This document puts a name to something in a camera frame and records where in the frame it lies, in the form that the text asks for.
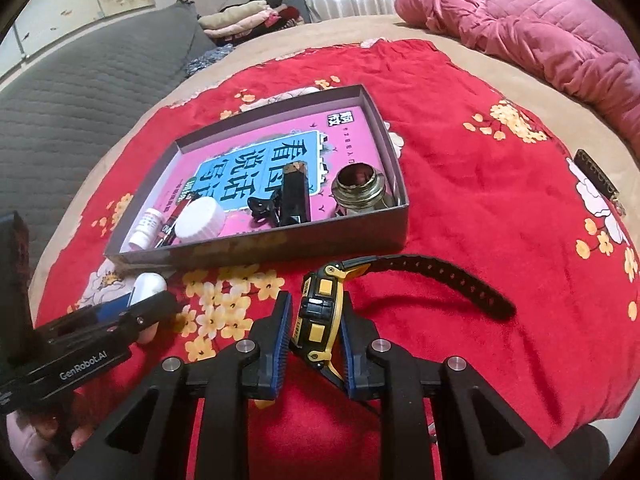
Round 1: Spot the metal round jar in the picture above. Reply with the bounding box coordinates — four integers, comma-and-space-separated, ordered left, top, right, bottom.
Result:
332, 162, 396, 217

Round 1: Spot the grey cardboard box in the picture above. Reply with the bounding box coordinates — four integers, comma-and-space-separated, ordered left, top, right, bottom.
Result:
103, 84, 411, 273

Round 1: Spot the dark patterned strip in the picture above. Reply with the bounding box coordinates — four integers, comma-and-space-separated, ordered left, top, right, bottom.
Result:
574, 149, 626, 216

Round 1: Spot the small white pill bottle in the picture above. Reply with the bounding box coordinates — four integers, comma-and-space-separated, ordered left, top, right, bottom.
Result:
127, 210, 165, 251

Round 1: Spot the beige bed sheet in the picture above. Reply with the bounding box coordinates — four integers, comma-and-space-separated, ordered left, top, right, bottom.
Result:
27, 12, 640, 311

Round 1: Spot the stack of folded clothes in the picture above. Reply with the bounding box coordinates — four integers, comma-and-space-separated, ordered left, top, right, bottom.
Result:
197, 0, 311, 38

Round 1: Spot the white round jar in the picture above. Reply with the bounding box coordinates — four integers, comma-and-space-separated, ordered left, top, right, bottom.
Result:
174, 197, 227, 239

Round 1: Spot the pink quilt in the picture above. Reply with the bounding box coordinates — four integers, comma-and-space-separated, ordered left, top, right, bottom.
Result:
394, 0, 640, 136

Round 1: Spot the red lighter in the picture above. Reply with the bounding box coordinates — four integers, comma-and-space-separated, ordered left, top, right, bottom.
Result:
155, 197, 193, 248

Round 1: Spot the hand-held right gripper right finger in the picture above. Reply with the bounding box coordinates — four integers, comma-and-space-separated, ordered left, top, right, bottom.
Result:
340, 305, 576, 480

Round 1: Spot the red floral blanket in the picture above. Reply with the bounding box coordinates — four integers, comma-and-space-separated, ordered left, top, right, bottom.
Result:
35, 39, 640, 480

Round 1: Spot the black rectangular case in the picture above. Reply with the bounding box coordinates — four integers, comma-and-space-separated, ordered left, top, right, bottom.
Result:
280, 160, 312, 227

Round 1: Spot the black hair clip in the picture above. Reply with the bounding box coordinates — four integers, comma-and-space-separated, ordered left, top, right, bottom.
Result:
247, 195, 283, 223

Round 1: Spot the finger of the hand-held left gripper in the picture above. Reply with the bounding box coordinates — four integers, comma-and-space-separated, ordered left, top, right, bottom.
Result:
106, 290, 179, 347
94, 291, 136, 322

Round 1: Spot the pink and blue book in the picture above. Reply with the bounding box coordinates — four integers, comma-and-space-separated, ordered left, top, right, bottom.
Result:
135, 110, 396, 241

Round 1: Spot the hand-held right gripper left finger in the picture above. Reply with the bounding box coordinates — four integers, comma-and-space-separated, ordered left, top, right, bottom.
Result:
55, 290, 293, 480

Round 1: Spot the white earbud case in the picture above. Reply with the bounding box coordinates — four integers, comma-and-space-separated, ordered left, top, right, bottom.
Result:
127, 272, 168, 346

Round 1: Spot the person's left hand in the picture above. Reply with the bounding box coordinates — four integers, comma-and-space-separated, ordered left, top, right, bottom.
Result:
7, 394, 97, 477

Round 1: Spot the yellow and black watch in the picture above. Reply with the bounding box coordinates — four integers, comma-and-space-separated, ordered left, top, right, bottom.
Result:
290, 252, 517, 396

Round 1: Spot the grey quilted cover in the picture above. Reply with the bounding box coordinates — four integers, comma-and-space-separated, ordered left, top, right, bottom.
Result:
0, 0, 216, 291

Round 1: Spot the blue patterned cloth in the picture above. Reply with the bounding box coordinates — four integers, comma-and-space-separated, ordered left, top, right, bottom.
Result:
182, 42, 236, 78

